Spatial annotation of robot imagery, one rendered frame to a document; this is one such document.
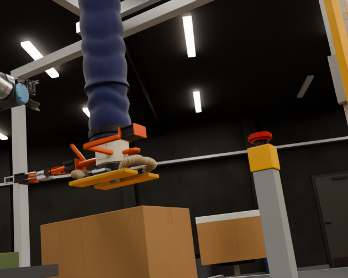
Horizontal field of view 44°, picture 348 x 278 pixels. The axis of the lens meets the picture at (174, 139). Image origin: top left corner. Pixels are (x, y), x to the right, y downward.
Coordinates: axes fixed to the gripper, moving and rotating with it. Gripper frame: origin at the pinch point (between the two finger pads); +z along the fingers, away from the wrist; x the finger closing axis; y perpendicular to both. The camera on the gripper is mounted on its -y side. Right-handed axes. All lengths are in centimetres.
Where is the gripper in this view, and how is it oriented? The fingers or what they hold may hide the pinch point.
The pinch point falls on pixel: (38, 97)
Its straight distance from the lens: 229.6
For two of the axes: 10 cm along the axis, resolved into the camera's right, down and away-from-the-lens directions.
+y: 8.6, -2.3, -4.5
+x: -1.2, -9.6, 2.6
